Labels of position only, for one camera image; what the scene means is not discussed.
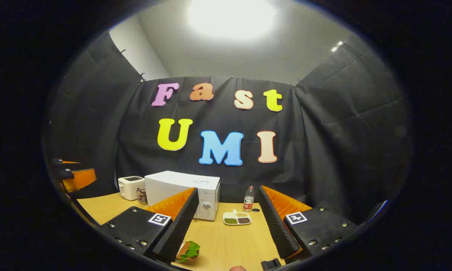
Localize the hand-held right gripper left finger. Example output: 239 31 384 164
100 187 200 265

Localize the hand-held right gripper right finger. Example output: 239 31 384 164
257 185 358 264

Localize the sandwich with lettuce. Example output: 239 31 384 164
175 241 201 263

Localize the white microwave oven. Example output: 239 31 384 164
144 171 221 221

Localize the clear plastic water bottle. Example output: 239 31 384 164
243 185 255 212

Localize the white divided plate with beans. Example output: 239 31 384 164
223 210 252 226

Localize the white toaster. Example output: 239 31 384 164
118 176 146 201

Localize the black backdrop cloth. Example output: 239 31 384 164
43 30 415 226

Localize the large ceiling light panel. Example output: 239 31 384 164
188 0 278 39

